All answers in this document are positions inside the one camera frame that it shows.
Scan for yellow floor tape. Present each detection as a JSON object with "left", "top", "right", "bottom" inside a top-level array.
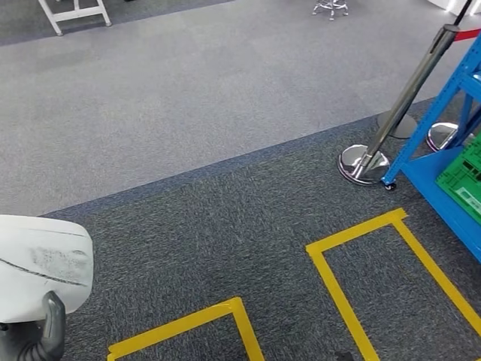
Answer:
[
  {"left": 305, "top": 208, "right": 481, "bottom": 361},
  {"left": 106, "top": 296, "right": 266, "bottom": 361}
]

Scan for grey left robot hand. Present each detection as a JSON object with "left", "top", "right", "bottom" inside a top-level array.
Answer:
[{"left": 0, "top": 291, "right": 67, "bottom": 361}]

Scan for green plastic crate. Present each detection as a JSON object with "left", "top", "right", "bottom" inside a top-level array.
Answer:
[
  {"left": 461, "top": 132, "right": 481, "bottom": 173},
  {"left": 435, "top": 151, "right": 481, "bottom": 226}
]

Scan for chrome chair base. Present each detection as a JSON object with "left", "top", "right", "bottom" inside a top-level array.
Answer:
[{"left": 311, "top": 0, "right": 349, "bottom": 22}]

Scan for red barrier belt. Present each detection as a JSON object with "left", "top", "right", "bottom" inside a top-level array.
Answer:
[{"left": 455, "top": 28, "right": 481, "bottom": 43}]

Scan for blue metal shelf rack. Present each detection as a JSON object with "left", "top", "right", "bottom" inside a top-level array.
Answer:
[{"left": 380, "top": 32, "right": 481, "bottom": 264}]

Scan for white blocks with light strips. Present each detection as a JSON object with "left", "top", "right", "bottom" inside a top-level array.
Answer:
[{"left": 427, "top": 0, "right": 470, "bottom": 13}]

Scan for white table frame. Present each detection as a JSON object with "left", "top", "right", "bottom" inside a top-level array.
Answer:
[{"left": 36, "top": 0, "right": 113, "bottom": 38}]

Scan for white curved plastic part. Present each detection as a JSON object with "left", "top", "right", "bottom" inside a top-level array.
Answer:
[{"left": 0, "top": 214, "right": 94, "bottom": 325}]

